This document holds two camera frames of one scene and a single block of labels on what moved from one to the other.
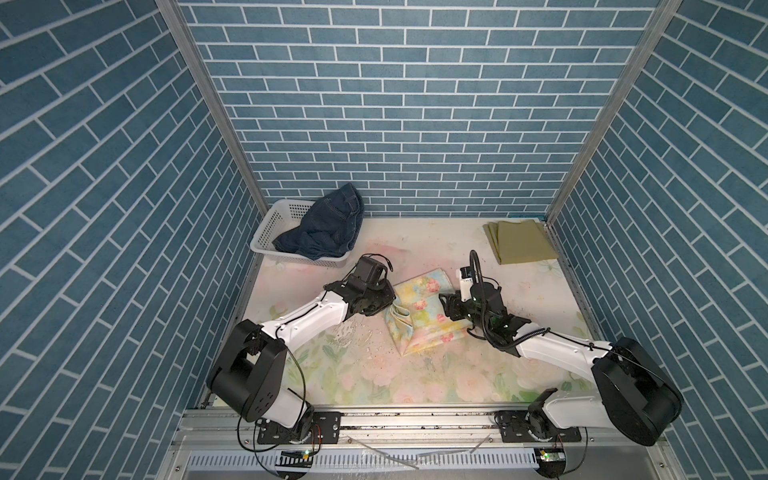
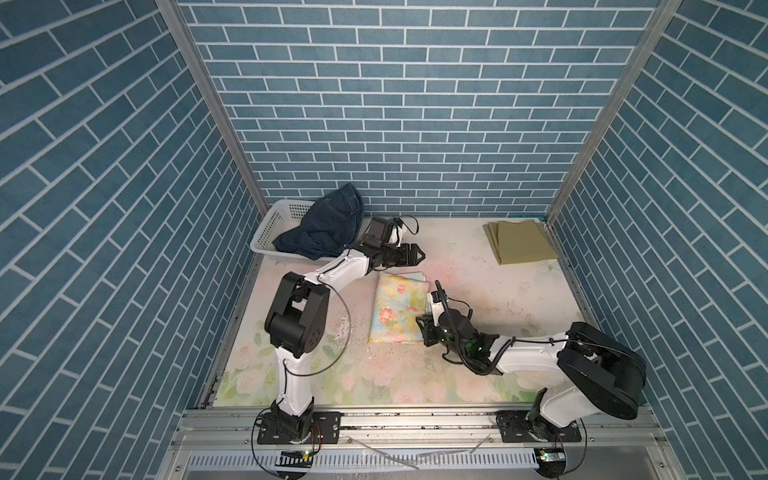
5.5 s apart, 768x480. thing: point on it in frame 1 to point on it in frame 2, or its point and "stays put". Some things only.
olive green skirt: [519, 243] stays put
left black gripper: [389, 297] to [411, 259]
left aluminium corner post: [178, 23] stays put
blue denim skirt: [329, 226] stays put
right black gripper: [453, 303] to [427, 330]
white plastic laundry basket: [282, 214] stays put
